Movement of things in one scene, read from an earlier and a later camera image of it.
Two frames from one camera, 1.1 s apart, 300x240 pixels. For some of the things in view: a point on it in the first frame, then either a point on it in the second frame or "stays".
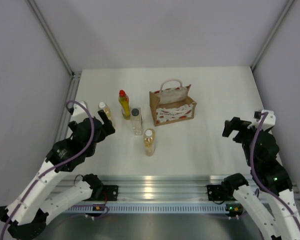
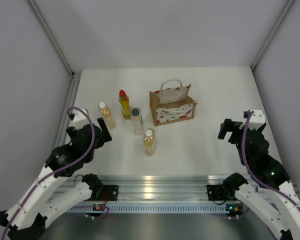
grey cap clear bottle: (136, 117) stays
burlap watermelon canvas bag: (171, 103) stays
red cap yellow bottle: (123, 99) stays
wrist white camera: (269, 121) to (257, 119)
